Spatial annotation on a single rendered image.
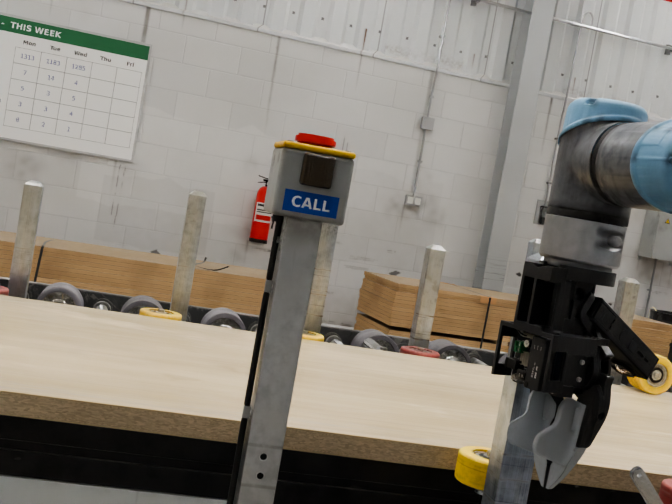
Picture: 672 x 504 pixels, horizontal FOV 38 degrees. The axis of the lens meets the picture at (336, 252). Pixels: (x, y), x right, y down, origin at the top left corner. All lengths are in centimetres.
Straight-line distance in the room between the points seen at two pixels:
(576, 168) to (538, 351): 17
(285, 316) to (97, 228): 707
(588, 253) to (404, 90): 762
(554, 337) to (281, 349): 26
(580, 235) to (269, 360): 31
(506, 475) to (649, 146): 39
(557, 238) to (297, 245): 24
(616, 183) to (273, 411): 38
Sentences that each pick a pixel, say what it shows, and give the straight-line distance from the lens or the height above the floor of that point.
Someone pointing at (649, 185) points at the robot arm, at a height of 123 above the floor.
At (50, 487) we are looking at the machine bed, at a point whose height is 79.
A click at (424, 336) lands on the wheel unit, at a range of 213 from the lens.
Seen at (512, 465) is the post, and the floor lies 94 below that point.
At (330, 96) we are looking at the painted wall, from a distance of 829.
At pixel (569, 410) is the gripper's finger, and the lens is 95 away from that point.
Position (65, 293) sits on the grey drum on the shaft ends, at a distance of 244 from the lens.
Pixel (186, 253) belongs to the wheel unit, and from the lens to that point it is 203.
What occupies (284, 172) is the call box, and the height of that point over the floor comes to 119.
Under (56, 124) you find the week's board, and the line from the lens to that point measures 794.
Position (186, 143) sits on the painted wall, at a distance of 803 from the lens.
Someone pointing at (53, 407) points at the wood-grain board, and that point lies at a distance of 117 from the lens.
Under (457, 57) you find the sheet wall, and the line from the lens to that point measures 873.
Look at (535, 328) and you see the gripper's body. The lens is 91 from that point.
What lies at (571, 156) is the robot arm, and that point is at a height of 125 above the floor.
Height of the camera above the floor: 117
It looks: 3 degrees down
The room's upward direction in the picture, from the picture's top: 10 degrees clockwise
